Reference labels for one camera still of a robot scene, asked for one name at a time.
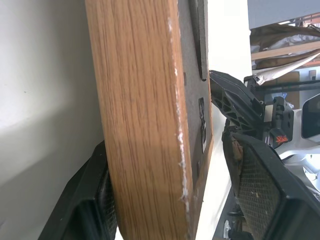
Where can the light wooden plank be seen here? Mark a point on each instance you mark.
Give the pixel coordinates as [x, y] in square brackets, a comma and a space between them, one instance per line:
[282, 52]

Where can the grey panel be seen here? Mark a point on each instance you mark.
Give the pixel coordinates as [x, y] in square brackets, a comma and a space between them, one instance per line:
[275, 11]

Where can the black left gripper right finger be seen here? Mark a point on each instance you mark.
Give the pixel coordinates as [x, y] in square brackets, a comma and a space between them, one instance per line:
[270, 190]

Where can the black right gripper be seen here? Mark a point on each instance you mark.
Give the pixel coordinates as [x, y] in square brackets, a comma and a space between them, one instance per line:
[281, 120]

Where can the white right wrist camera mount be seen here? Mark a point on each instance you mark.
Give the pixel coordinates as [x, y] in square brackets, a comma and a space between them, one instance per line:
[297, 142]

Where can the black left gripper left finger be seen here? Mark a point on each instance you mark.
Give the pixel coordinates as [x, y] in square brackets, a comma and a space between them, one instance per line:
[85, 200]

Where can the wooden picture frame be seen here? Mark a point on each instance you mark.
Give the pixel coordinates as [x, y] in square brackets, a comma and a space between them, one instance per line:
[140, 120]

